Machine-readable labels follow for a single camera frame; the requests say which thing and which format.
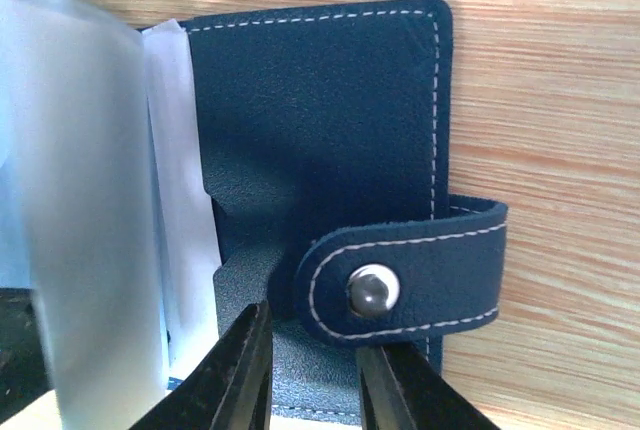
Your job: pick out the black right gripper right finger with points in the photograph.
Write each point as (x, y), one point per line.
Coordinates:
(400, 390)

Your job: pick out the blue leather card holder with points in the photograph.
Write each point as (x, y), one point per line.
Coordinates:
(156, 182)

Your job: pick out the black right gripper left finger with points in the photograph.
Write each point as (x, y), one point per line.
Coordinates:
(232, 386)

